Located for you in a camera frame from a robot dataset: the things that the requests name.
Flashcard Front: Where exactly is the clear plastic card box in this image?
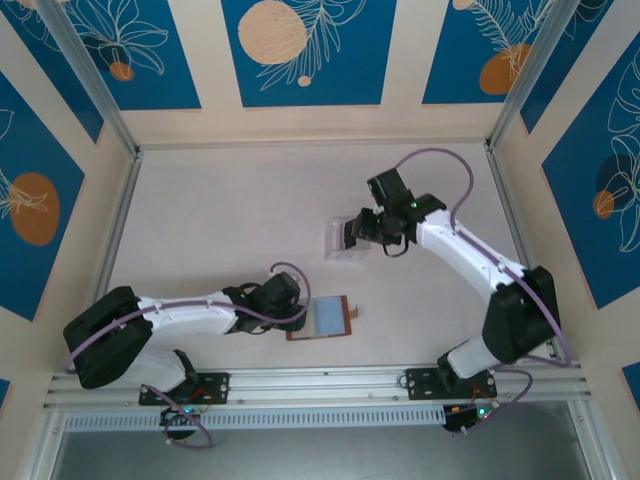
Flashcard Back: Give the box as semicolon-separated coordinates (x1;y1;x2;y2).
323;214;371;262

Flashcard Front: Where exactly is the black controller box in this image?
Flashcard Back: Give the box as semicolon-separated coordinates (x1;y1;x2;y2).
158;403;202;442
442;402;501;435

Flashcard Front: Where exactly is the aluminium mounting rail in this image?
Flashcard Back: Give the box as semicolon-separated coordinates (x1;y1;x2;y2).
41;360;596;414

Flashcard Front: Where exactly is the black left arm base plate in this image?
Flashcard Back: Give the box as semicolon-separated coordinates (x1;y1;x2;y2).
138;372;231;406

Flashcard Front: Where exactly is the aluminium frame bar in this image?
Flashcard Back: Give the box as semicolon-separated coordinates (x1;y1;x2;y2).
484;141;561;361
91;148;146;304
35;0;141;159
27;409;69;480
485;0;576;154
567;399;619;480

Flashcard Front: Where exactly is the grey slotted cable duct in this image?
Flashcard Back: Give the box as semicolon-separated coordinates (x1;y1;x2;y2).
62;404;446;434

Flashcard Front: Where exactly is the blue floral wall panel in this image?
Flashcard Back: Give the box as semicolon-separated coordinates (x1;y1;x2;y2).
422;0;554;106
0;72;86;321
541;49;640;310
0;8;105;145
519;0;615;135
59;0;203;111
221;0;398;108

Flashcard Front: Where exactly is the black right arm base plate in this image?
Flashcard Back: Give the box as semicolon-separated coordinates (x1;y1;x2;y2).
403;366;498;401

